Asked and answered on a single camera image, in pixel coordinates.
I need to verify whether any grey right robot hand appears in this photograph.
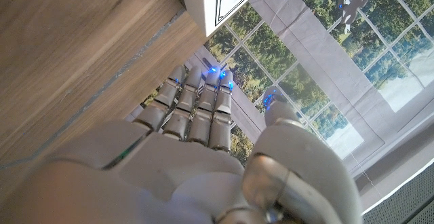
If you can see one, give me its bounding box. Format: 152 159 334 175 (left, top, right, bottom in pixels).
0 64 363 224

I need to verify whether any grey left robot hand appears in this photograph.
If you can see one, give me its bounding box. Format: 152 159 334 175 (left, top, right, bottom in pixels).
338 0 384 35

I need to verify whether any white box with black border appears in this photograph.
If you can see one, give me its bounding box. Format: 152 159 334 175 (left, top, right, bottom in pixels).
178 0 269 37

